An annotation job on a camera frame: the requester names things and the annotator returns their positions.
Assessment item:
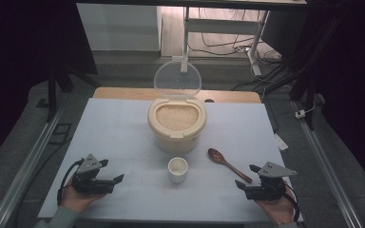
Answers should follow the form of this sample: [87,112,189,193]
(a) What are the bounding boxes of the white tag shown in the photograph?
[274,132,289,152]

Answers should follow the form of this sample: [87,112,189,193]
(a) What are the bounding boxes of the white table mat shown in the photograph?
[37,98,304,223]

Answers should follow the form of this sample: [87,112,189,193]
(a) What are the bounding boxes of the beige rice container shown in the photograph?
[147,96,207,155]

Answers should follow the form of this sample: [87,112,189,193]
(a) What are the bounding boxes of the black tripod stand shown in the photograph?
[36,61,102,124]

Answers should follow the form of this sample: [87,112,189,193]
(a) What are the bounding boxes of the white rice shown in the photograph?
[155,104,200,132]

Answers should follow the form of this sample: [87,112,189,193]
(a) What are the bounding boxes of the white cup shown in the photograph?
[167,157,189,184]

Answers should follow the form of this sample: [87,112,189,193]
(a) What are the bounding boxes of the clear container lid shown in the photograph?
[153,56,202,98]

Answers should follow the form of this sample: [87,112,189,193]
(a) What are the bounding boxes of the person's right hand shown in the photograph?
[255,186,298,226]

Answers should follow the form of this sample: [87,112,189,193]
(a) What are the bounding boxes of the white desk frame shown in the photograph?
[180,6,271,77]

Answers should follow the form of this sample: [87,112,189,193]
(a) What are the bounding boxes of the black floor cables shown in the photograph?
[187,8,283,65]

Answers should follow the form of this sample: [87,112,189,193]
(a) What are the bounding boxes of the person's left hand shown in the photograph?
[60,181,107,214]

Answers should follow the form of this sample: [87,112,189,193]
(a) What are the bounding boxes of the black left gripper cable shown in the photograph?
[56,159,86,207]

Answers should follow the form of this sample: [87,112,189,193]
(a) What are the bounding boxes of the white cabinet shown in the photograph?
[76,3,163,52]

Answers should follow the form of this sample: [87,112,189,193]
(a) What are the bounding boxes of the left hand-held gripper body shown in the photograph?
[70,154,117,195]

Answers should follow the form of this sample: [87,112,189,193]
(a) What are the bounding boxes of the dark monitor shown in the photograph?
[260,9,309,59]

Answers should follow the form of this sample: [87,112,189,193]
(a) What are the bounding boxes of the brown wooden spoon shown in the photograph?
[207,147,254,184]

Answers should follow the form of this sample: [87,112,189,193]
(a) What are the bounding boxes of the aluminium rail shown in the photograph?
[292,100,364,228]
[0,104,65,228]

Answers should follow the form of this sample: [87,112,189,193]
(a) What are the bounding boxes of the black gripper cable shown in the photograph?
[283,183,300,222]
[56,159,86,207]

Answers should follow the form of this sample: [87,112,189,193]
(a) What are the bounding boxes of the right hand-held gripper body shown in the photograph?
[243,161,298,202]

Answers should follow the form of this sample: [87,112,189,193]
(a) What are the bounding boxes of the black metal stand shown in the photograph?
[264,12,345,131]

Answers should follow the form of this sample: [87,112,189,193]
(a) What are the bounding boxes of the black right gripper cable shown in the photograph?
[283,183,300,222]

